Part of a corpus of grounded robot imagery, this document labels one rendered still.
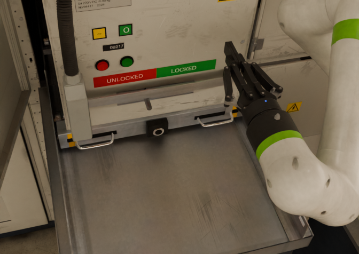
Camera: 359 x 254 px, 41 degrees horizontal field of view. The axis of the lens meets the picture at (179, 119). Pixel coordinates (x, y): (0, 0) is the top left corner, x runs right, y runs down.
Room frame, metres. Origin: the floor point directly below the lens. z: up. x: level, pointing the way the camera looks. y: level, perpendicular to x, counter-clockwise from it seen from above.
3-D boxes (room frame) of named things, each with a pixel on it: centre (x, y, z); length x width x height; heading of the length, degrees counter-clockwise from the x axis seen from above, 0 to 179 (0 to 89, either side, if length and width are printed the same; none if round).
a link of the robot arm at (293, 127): (0.60, -0.18, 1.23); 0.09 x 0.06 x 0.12; 109
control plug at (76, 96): (0.77, 0.24, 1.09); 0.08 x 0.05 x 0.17; 19
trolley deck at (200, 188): (0.83, 0.04, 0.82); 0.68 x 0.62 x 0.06; 19
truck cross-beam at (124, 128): (0.92, 0.07, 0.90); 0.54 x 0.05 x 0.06; 109
